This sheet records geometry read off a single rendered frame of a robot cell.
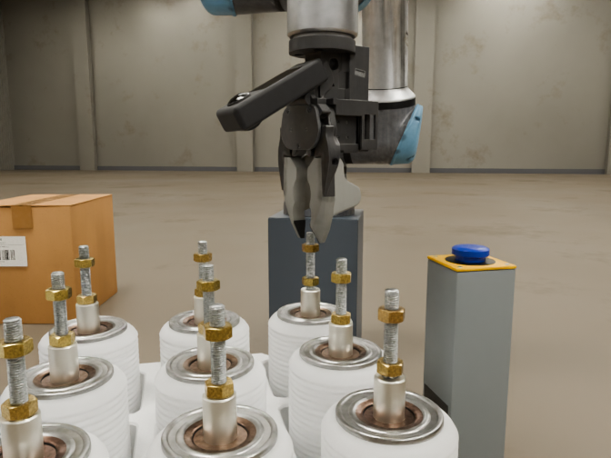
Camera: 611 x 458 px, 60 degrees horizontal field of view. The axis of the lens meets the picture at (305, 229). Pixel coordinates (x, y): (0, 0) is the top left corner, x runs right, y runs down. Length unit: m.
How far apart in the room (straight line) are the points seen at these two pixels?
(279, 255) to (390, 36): 0.46
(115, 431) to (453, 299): 0.35
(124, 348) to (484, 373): 0.38
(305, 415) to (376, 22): 0.74
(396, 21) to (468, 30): 8.57
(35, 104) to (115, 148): 1.78
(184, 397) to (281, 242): 0.65
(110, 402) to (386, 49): 0.78
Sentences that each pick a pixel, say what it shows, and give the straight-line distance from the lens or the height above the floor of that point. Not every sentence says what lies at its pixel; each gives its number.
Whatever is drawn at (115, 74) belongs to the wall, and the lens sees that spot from 10.75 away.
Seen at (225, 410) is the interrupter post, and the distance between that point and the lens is 0.36.
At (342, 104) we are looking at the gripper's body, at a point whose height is 0.48.
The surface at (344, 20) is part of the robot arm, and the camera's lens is 0.57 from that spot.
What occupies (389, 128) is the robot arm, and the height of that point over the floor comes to 0.47.
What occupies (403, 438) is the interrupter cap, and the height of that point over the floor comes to 0.25.
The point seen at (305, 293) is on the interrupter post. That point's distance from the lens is 0.59.
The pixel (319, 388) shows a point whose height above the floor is 0.24.
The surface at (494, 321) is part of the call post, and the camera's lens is 0.61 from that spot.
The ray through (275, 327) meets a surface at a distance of 0.59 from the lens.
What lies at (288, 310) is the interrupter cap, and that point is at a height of 0.25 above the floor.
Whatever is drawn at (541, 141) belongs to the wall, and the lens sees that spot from 9.64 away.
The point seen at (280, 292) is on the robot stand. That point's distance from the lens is 1.08.
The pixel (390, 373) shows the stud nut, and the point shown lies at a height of 0.29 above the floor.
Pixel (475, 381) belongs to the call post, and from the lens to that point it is 0.62.
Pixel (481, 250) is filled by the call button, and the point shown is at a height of 0.33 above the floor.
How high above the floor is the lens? 0.44
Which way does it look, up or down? 9 degrees down
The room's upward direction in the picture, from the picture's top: straight up
